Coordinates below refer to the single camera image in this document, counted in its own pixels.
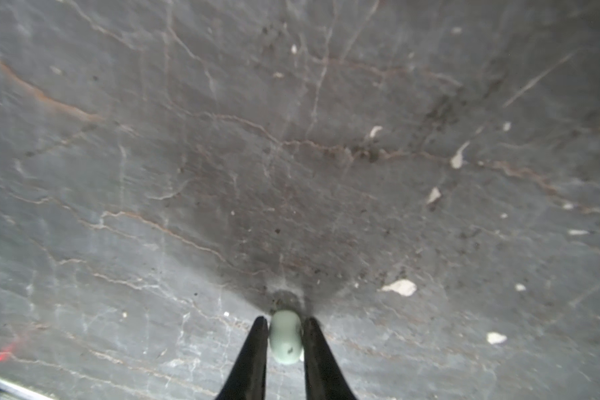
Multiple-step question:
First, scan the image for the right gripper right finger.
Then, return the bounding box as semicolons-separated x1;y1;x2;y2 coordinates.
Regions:
303;317;357;400

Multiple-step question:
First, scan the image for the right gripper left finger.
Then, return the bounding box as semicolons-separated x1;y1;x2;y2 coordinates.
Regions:
215;316;268;400

